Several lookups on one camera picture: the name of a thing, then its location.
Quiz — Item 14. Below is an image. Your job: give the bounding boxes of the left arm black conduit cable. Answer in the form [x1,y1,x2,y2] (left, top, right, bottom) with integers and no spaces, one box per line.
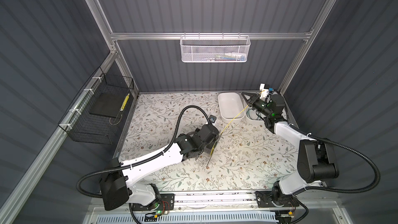
[76,105,212,199]

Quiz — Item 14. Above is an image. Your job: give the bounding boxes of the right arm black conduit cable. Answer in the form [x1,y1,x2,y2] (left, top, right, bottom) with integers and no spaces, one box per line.
[270,88,381,194]

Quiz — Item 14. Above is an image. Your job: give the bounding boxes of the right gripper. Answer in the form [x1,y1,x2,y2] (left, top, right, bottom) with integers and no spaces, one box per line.
[243,92,272,119]

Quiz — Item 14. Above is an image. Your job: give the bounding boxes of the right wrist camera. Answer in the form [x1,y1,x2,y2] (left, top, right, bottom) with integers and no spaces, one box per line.
[260,84,274,100]

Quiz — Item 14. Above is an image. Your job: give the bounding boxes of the white wire mesh basket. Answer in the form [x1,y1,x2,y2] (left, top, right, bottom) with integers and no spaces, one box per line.
[179,34,251,63]

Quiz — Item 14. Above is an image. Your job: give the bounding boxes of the left white plastic bin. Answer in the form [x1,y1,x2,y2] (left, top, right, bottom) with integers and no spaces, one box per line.
[218,92,244,123]

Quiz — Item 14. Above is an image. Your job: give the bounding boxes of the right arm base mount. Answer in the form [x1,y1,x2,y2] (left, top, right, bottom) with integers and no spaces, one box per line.
[255,187,299,208]

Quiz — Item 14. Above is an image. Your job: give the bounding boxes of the black wire basket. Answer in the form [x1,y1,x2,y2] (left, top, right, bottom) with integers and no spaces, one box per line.
[59,68,135,145]

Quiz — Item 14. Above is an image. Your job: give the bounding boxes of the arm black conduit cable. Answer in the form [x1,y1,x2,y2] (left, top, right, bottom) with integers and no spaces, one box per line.
[270,88,381,194]
[76,105,212,199]

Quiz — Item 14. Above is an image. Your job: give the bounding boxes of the yellow cable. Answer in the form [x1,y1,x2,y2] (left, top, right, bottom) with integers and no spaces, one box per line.
[210,91,268,156]

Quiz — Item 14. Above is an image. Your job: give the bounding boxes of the aluminium front rail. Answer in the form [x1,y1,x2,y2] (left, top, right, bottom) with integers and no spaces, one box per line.
[166,190,342,212]

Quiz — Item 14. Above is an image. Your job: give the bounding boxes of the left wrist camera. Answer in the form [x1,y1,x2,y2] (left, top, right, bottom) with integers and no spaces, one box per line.
[208,115,217,125]

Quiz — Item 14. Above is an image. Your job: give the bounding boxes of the dark grey foam spool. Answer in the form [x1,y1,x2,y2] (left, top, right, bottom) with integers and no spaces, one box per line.
[206,133,222,168]

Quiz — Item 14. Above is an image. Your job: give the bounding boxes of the black foam pad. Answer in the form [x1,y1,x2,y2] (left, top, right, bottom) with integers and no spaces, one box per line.
[89,93,125,118]

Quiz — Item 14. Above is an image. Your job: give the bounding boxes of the white plastic bin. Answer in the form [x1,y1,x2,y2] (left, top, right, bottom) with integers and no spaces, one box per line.
[244,101,263,121]
[218,92,244,123]

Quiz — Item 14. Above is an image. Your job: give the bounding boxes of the white slotted cable duct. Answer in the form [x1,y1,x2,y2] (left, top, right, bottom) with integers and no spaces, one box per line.
[94,211,279,224]

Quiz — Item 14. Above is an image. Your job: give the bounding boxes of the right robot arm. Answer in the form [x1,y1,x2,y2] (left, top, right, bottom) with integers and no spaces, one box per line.
[241,92,339,206]

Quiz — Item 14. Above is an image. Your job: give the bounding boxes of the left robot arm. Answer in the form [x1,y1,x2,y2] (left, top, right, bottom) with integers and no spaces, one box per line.
[99,123,219,211]

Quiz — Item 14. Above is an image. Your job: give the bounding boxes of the items in white basket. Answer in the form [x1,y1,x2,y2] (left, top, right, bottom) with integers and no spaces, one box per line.
[203,52,247,62]

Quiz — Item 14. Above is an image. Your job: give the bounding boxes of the right white plastic bin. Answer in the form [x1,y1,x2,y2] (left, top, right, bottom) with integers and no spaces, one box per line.
[244,101,263,121]

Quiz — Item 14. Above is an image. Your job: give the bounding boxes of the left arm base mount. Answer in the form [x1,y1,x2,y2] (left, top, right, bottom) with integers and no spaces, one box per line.
[132,194,175,211]

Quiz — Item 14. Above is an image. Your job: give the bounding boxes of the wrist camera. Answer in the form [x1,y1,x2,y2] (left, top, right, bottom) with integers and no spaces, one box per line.
[260,84,274,100]
[208,115,217,125]

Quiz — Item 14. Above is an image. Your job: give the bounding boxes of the yellow marker pen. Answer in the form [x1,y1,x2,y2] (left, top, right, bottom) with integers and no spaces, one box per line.
[120,93,130,112]

